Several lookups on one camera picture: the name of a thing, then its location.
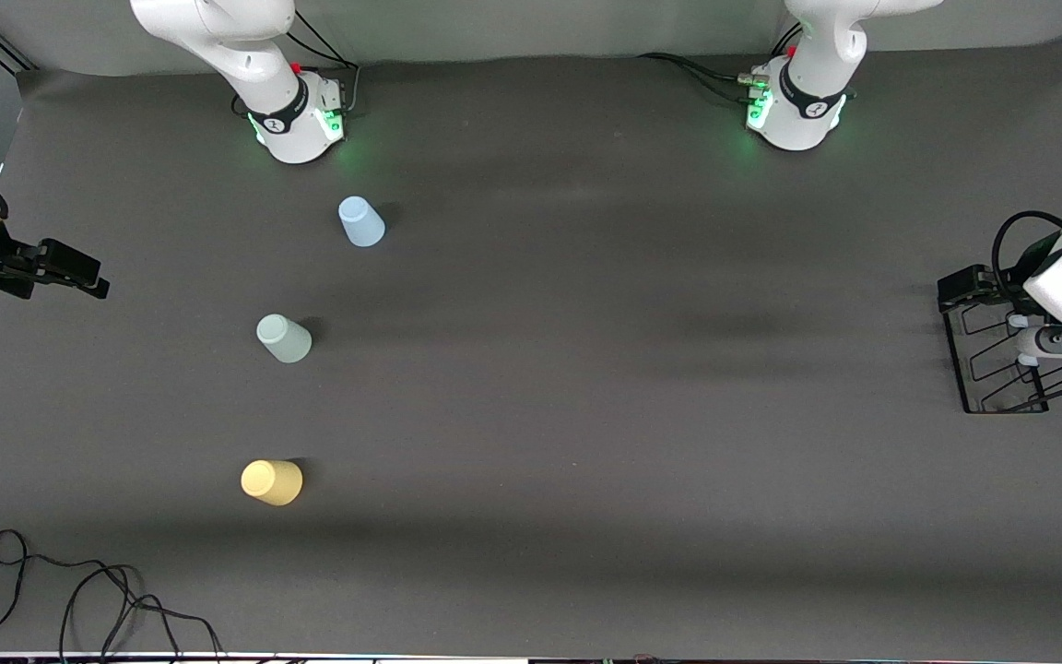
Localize pale green plastic cup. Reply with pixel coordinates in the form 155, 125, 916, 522
256, 314, 313, 364

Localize yellow plastic cup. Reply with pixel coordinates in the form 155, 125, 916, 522
241, 459, 304, 507

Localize light blue plastic cup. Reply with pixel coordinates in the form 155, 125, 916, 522
338, 196, 386, 248

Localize dark grey table cloth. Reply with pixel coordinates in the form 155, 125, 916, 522
0, 32, 1062, 658

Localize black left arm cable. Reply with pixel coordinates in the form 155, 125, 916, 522
992, 210, 1062, 311

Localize grey aluminium frame rail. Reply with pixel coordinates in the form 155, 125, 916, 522
0, 31, 35, 76

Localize thin black loose cable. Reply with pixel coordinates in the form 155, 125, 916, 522
0, 529, 224, 661

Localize black left arm base cables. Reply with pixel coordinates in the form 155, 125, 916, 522
637, 23, 805, 108

